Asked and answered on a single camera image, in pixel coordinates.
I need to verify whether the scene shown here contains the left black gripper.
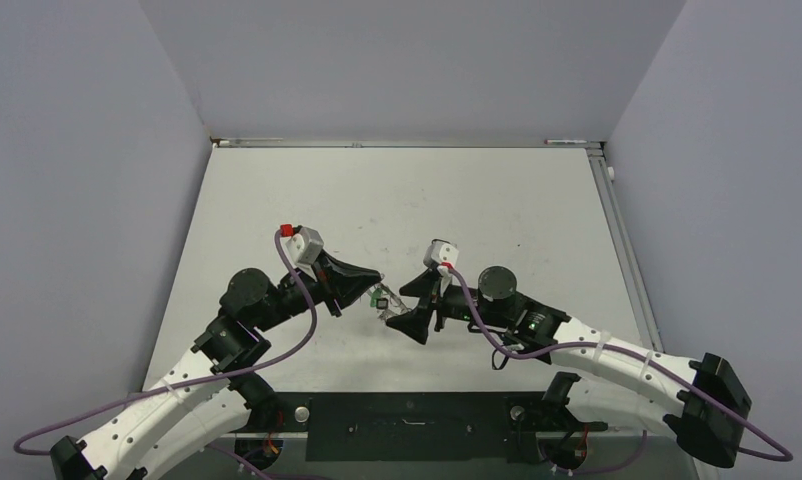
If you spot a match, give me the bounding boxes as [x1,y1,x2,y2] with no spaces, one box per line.
[254,248,380,332]

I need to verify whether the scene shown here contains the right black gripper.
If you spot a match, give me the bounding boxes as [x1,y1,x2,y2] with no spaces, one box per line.
[387,267,509,341]

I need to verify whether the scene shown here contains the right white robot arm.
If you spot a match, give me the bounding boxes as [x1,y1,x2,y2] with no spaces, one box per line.
[385,264,752,469]

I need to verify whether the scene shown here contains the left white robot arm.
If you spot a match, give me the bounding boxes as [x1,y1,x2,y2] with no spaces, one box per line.
[49,253,382,479]

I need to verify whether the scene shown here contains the green key tag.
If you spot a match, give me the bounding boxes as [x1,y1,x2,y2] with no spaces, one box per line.
[370,290,388,310]

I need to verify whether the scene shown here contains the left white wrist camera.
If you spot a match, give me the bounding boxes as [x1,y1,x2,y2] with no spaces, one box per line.
[281,224,324,271]

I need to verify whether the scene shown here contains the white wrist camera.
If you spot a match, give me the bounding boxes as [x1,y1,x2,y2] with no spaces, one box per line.
[281,224,324,271]
[423,239,459,269]

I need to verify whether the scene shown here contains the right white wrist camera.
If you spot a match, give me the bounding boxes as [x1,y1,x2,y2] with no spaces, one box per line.
[423,239,459,269]

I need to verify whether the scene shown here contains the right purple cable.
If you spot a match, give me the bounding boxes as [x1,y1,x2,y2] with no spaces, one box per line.
[443,263,794,464]

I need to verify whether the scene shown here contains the purple cable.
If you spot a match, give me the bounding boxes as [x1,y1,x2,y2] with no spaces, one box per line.
[13,229,319,480]
[443,263,794,464]

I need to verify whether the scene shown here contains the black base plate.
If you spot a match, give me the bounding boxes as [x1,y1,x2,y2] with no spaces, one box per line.
[234,391,607,468]

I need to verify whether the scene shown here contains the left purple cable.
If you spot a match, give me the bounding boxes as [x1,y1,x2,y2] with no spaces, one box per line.
[13,229,319,480]

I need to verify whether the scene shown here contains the marker pen at wall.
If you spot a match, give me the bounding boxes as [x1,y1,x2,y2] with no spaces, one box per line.
[544,139,590,146]

